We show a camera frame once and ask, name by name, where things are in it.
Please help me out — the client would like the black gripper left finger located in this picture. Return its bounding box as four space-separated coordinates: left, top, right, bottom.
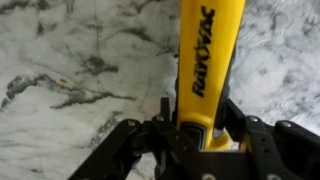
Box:
67 96 202 180

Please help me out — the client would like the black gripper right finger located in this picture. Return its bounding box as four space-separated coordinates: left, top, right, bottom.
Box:
214 97 320 180

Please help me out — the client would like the yellow and black torch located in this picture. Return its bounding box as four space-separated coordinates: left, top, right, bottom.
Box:
174 0 248 152

